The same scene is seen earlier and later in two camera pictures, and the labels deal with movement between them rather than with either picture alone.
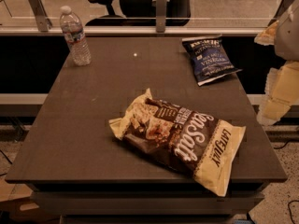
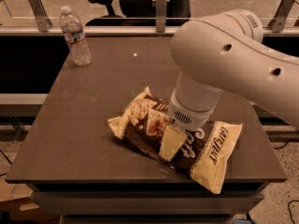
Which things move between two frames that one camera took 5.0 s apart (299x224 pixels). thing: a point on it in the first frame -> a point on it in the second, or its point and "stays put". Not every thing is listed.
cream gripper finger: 271,111 -> 172,142
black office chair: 138,7 stays put
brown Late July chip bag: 187,140 stays put
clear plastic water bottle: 75,36 stays put
